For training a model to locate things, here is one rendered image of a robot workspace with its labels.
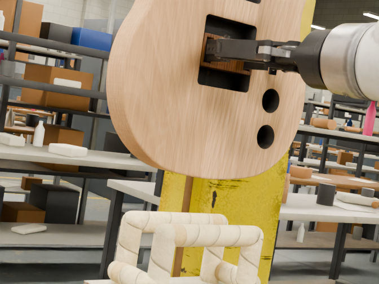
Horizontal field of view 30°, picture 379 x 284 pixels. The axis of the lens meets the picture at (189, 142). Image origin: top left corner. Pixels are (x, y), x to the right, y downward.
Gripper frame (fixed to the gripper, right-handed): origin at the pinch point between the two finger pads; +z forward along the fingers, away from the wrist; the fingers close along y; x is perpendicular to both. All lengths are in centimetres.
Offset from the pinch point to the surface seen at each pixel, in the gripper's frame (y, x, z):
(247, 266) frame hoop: 7.7, -30.6, -2.6
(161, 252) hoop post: -9.0, -28.3, -2.6
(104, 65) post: 252, 18, 449
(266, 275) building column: 93, -56, 73
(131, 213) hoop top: -8.7, -24.9, 6.1
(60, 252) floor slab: 226, -141, 432
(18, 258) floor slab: 180, -141, 413
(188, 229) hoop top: -5.1, -25.2, -2.7
